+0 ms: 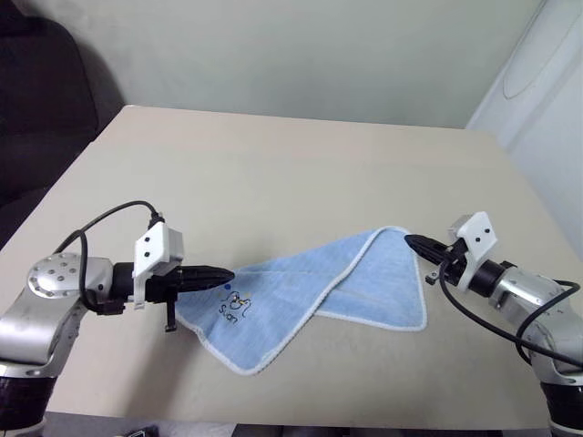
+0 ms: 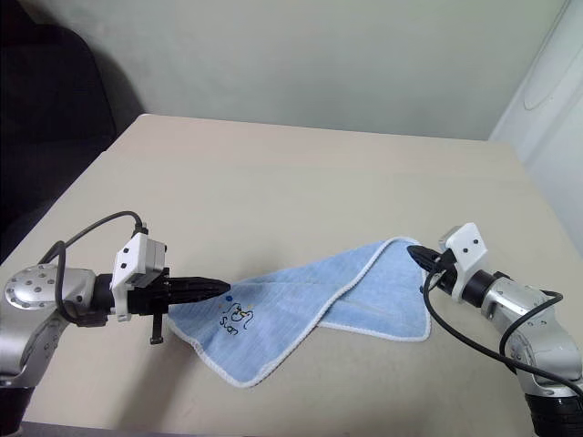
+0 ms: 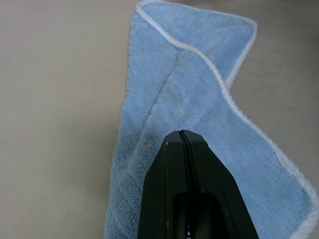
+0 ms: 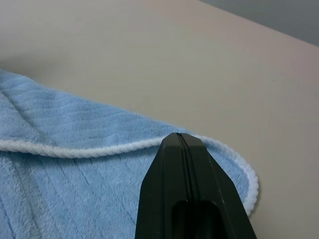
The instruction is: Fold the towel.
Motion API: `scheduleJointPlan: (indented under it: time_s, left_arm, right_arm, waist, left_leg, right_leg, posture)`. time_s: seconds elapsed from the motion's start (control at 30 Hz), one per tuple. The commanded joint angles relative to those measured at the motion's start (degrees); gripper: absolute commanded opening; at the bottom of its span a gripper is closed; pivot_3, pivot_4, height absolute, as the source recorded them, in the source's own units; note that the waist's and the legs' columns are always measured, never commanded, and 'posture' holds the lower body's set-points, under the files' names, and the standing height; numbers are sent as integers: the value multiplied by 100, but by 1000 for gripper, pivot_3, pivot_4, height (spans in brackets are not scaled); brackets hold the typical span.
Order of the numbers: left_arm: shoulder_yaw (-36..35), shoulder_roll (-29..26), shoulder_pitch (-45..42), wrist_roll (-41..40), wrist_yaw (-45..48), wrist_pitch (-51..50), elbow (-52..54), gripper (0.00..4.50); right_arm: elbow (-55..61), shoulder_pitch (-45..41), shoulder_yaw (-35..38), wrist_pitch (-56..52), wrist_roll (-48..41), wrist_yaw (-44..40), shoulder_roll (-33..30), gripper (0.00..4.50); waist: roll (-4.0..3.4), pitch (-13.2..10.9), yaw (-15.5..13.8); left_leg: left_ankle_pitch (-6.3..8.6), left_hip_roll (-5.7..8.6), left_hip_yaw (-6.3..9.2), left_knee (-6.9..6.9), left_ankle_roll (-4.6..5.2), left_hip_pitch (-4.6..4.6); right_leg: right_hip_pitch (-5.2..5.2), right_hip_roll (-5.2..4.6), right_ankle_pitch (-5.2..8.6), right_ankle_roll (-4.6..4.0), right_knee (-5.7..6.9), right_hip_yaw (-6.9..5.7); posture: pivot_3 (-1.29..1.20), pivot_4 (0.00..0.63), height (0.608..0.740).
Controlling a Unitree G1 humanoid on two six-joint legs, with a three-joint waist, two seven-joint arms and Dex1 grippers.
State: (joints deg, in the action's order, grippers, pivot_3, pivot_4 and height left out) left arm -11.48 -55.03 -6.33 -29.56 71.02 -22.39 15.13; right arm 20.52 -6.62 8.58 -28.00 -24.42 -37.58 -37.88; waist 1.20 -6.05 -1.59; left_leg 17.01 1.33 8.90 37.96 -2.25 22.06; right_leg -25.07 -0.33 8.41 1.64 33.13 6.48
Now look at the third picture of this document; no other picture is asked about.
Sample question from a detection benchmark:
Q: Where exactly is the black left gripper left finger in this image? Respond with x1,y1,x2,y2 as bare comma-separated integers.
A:
138,129,198,239

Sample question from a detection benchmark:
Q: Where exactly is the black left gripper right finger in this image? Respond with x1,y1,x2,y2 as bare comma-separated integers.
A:
181,129,260,239

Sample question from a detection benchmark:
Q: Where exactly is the light blue microfibre cloth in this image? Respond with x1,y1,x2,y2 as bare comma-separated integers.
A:
103,0,319,239

